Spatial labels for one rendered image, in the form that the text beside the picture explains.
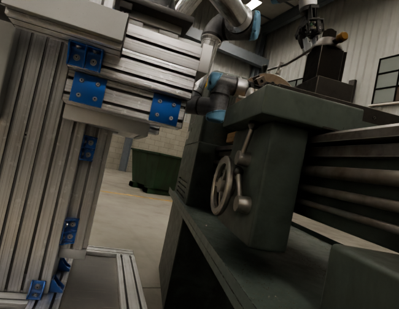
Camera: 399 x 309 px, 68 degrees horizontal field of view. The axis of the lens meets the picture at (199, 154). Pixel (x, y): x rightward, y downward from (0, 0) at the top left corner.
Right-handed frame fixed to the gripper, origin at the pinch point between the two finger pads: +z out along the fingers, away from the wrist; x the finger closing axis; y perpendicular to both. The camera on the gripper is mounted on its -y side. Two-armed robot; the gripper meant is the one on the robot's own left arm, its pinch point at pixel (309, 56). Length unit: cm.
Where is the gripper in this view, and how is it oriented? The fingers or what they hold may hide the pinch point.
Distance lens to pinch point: 145.9
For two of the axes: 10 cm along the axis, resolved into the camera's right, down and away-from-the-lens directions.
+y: 1.8, -0.1, -9.8
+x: 9.8, -0.7, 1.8
